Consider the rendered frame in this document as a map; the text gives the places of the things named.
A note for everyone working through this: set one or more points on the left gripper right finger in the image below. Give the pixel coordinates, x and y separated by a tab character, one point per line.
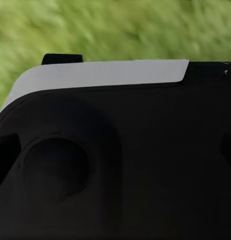
225	147

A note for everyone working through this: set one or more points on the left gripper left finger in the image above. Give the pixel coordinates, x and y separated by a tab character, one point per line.
10	149

